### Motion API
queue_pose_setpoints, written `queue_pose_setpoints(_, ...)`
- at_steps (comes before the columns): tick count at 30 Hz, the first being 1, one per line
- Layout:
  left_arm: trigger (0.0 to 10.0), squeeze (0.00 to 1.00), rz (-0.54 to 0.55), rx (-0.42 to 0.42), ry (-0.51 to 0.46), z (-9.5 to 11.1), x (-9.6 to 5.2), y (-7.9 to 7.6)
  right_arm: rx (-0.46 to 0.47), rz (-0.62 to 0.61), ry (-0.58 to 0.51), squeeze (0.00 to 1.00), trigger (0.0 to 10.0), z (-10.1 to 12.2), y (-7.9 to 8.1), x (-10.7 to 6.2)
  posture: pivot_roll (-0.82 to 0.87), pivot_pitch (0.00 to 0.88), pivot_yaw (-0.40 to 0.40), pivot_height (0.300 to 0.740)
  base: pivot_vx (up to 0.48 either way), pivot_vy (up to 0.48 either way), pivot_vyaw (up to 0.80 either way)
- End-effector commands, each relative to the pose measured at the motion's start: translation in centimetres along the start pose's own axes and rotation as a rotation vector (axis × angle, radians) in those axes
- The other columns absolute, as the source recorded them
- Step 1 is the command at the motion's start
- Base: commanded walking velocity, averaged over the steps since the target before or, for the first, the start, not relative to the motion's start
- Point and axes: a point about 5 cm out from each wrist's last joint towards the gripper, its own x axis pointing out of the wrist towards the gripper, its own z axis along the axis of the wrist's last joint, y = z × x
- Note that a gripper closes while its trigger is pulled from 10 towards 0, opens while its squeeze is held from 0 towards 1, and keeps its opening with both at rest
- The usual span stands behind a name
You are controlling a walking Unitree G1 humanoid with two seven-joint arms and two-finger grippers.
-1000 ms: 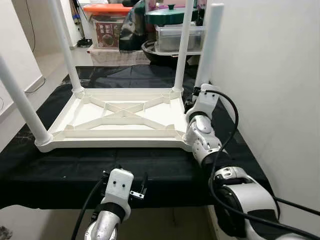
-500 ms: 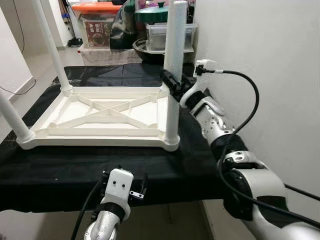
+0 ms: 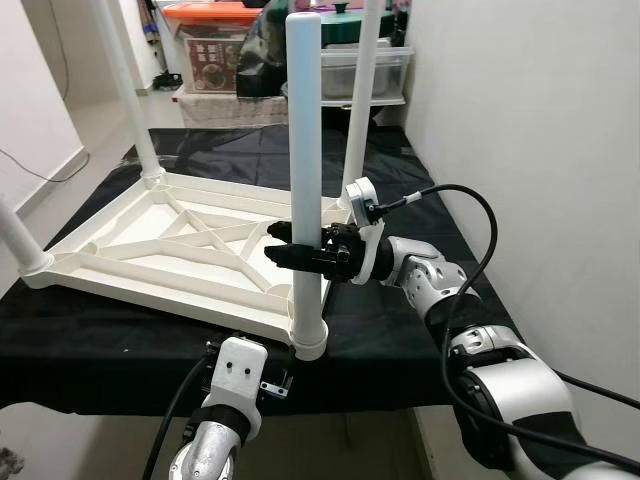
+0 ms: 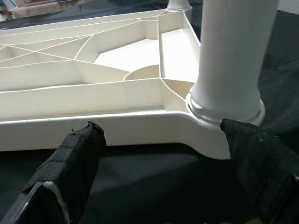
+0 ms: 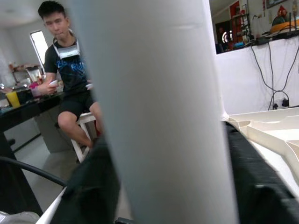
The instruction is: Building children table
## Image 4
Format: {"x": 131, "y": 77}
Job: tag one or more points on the white plastic table leg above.
{"x": 233, "y": 58}
{"x": 177, "y": 4}

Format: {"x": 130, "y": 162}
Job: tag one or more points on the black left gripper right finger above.
{"x": 264, "y": 168}

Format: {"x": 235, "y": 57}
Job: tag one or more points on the black tablecloth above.
{"x": 151, "y": 182}

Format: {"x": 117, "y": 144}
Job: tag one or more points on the white plastic table top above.
{"x": 93, "y": 93}

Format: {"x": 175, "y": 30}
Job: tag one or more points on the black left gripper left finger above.
{"x": 70, "y": 168}

